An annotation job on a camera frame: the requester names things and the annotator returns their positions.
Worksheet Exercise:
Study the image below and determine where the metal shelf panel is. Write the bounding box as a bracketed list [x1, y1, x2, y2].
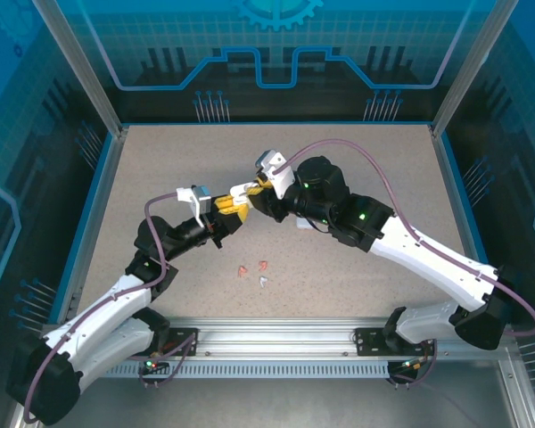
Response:
[8, 377, 535, 428]

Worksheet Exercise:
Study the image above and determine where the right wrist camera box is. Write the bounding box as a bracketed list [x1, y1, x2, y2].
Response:
[254, 150, 298, 202]

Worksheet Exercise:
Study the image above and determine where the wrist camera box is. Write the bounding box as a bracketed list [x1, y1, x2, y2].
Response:
[177, 185, 215, 228]
[254, 150, 298, 202]

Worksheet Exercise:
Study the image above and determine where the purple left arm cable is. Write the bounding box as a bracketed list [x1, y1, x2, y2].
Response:
[22, 192, 200, 424]

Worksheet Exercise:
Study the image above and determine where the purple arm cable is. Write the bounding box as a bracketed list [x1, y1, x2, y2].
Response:
[22, 192, 200, 424]
[274, 138, 535, 389]

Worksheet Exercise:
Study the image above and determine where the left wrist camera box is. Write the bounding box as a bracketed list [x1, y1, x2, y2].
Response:
[177, 185, 215, 228]

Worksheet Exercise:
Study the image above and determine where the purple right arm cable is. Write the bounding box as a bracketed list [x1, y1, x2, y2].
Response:
[274, 138, 535, 389]

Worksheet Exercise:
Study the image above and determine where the aluminium side frame rail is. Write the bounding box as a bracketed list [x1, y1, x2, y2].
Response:
[55, 127, 129, 325]
[429, 127, 514, 325]

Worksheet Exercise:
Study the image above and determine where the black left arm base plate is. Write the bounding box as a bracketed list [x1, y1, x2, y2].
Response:
[164, 327, 201, 357]

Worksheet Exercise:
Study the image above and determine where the aluminium mounting rail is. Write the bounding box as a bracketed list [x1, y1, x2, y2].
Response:
[39, 317, 518, 363]

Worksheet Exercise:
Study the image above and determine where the slotted grey cable duct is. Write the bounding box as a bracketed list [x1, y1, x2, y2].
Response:
[102, 361, 391, 380]

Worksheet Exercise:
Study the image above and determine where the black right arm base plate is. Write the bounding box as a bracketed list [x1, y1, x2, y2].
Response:
[354, 327, 438, 357]

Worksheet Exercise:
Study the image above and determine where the aluminium corner post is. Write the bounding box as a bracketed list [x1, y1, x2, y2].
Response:
[430, 0, 518, 137]
[30, 0, 129, 137]

